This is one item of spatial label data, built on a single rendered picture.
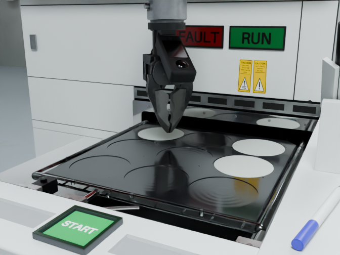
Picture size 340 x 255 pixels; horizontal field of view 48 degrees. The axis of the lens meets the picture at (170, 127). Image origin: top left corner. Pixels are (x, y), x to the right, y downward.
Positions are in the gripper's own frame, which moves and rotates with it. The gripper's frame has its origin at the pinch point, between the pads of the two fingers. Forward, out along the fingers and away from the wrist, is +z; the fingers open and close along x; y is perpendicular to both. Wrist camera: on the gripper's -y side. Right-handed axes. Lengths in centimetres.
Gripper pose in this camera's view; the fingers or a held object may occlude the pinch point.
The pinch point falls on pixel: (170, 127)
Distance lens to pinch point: 75.3
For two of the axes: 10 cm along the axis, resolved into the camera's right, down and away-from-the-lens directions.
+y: -3.1, -2.7, 9.1
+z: 0.0, 9.6, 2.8
